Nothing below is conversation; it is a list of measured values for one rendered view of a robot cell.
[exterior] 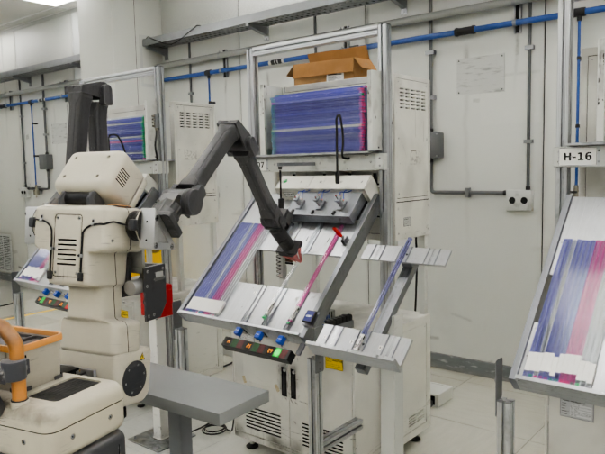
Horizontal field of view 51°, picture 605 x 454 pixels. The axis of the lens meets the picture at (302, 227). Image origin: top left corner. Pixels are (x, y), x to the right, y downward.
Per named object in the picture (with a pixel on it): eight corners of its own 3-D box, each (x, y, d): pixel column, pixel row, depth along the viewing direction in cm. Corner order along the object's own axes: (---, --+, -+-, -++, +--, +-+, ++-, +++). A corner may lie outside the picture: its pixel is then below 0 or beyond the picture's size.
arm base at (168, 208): (133, 213, 175) (168, 214, 170) (148, 195, 181) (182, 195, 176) (147, 236, 181) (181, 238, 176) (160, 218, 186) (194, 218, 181)
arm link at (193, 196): (218, 111, 211) (244, 110, 207) (231, 144, 220) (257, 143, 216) (156, 200, 183) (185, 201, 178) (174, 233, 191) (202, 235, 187)
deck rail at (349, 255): (311, 347, 230) (302, 337, 226) (306, 346, 231) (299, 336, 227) (383, 203, 265) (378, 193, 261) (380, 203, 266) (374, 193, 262)
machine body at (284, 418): (356, 492, 257) (353, 344, 252) (234, 447, 301) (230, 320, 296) (430, 438, 307) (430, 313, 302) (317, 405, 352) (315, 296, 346)
